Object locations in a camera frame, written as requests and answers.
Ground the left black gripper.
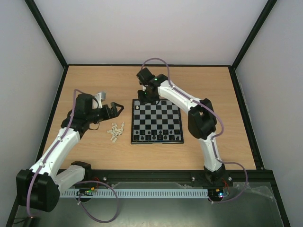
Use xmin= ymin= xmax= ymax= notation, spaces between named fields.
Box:
xmin=88 ymin=102 xmax=125 ymax=123

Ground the black grey chessboard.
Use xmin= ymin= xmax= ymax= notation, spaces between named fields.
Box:
xmin=131 ymin=99 xmax=184 ymax=144

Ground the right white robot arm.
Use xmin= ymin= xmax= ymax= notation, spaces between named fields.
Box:
xmin=137 ymin=67 xmax=225 ymax=185

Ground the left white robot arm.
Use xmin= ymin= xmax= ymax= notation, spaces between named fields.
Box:
xmin=16 ymin=89 xmax=124 ymax=212

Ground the pile of white chess pieces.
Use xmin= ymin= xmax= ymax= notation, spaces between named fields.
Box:
xmin=107 ymin=122 xmax=125 ymax=143

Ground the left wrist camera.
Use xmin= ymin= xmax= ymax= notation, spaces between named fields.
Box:
xmin=93 ymin=91 xmax=106 ymax=109

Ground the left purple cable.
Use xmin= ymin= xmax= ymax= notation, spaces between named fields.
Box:
xmin=26 ymin=88 xmax=99 ymax=217

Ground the black aluminium rail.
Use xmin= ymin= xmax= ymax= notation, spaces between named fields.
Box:
xmin=23 ymin=169 xmax=275 ymax=187

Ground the purple cable loop bottom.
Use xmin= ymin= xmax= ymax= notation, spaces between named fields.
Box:
xmin=77 ymin=181 xmax=119 ymax=223

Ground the light blue cable duct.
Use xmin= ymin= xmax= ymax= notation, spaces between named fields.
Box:
xmin=60 ymin=189 xmax=208 ymax=199

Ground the black frame post left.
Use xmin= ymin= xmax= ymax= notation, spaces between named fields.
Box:
xmin=25 ymin=0 xmax=68 ymax=69

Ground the black frame post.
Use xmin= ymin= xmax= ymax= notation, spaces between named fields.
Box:
xmin=232 ymin=0 xmax=277 ymax=70
xmin=25 ymin=0 xmax=68 ymax=69

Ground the black frame post right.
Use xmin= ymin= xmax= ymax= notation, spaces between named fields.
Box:
xmin=232 ymin=0 xmax=277 ymax=70

